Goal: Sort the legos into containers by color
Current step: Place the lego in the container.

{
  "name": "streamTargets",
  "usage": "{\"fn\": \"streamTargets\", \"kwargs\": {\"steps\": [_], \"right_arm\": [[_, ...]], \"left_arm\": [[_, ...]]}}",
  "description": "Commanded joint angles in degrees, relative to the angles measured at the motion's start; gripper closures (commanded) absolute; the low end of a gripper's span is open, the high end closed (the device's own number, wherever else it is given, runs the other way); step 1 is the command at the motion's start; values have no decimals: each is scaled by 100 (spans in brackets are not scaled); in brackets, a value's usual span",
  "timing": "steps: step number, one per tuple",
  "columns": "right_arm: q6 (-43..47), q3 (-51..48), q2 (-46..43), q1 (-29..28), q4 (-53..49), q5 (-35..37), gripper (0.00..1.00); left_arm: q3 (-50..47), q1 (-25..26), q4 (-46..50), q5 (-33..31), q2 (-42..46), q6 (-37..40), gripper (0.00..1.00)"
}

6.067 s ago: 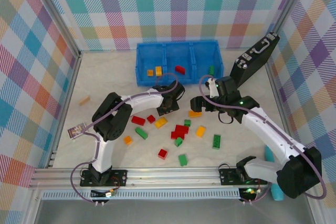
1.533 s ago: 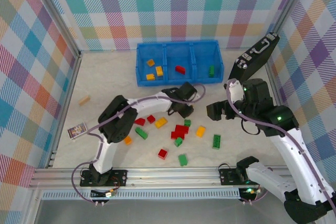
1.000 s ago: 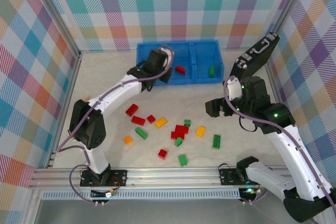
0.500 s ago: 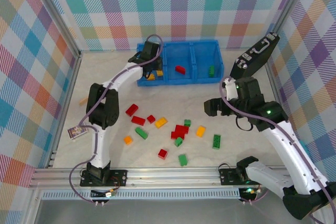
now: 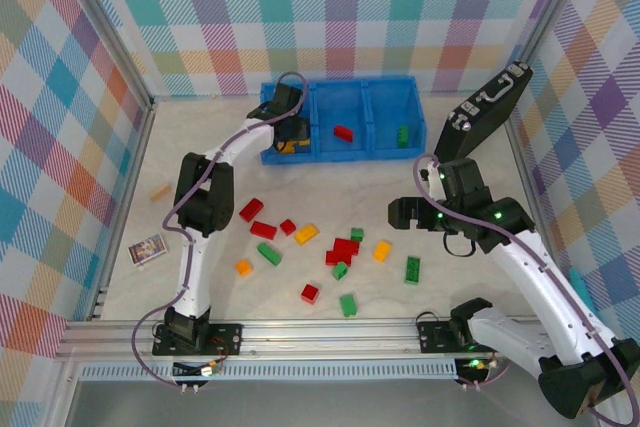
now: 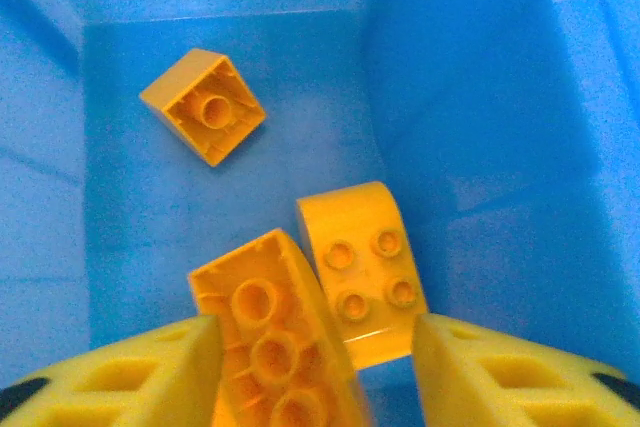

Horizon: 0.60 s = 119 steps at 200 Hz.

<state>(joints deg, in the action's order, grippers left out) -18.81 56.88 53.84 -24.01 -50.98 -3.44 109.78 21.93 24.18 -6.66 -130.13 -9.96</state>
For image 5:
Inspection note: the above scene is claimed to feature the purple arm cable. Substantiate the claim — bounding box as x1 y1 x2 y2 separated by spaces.
410 152 636 427
132 71 307 388

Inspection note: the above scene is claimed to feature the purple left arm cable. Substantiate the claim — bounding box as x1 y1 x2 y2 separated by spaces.
132 71 307 388

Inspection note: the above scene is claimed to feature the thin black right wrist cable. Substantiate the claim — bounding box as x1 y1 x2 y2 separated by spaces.
442 230 476 258

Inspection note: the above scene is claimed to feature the small printed card box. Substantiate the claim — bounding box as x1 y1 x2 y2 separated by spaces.
128 232 169 268

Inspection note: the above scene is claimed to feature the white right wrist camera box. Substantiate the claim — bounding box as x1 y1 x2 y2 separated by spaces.
419 160 444 198

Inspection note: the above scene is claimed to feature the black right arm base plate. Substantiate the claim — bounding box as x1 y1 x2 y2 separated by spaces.
417 319 454 354

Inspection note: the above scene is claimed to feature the black hard carrying case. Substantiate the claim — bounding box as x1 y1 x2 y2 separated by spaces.
432 60 535 166

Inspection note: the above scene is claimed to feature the slotted grey cable duct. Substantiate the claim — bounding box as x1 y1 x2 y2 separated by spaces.
79 360 459 382

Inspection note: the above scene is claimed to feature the aluminium frame post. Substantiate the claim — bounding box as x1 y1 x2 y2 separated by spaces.
517 0 596 68
47 0 154 108

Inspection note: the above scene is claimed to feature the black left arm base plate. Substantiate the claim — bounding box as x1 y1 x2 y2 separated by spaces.
152 322 245 359

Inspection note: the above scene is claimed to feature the wide aluminium frame rail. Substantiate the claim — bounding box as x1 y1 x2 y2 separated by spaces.
54 319 551 361

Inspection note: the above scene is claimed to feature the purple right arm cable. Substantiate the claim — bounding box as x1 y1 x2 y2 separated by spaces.
410 152 636 427

